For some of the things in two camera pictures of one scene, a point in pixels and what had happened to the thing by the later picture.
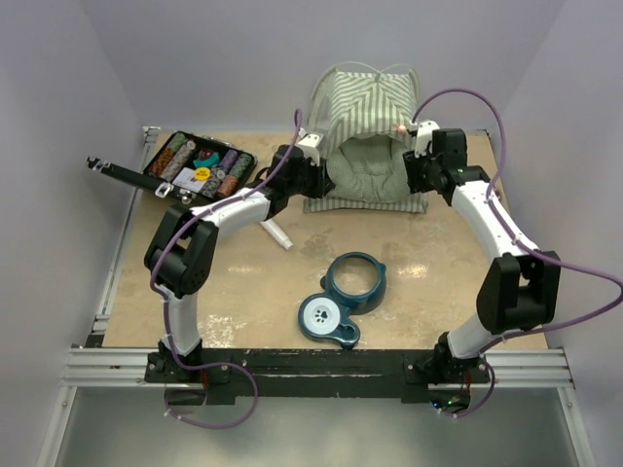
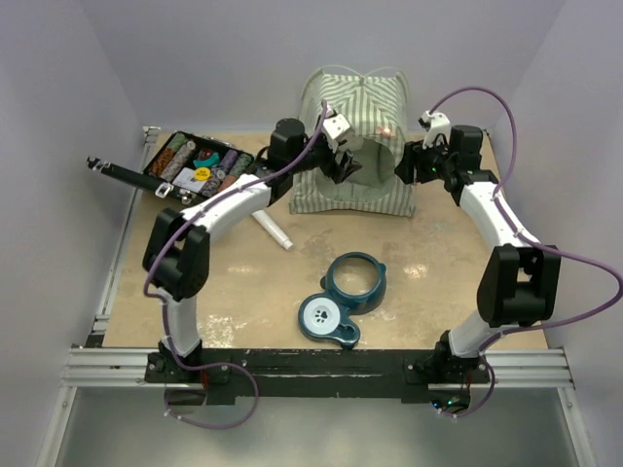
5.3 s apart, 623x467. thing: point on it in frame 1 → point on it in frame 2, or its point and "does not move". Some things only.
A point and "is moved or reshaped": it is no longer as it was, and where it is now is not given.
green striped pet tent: (349, 104) is moved or reshaped
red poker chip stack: (228, 186) does not move
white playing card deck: (186, 178) does not move
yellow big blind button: (202, 173) does not move
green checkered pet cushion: (370, 168) is moved or reshaped
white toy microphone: (271, 227) does not move
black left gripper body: (313, 179) → (327, 161)
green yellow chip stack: (177, 141) does not move
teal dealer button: (208, 161) does not move
